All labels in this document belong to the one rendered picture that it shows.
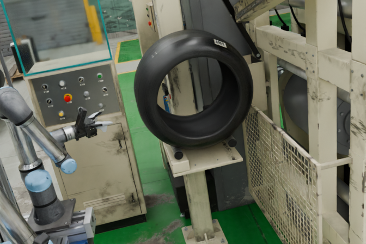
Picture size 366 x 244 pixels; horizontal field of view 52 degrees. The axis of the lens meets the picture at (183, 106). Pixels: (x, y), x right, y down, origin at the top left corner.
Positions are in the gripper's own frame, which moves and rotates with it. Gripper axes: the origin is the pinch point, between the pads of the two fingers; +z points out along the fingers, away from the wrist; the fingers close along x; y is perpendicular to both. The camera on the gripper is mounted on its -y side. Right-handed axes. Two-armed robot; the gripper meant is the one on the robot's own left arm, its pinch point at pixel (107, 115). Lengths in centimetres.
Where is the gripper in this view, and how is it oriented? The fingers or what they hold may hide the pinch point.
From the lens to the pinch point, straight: 210.6
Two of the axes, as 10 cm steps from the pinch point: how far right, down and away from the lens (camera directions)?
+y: 0.7, 8.8, 4.7
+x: 5.5, 3.6, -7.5
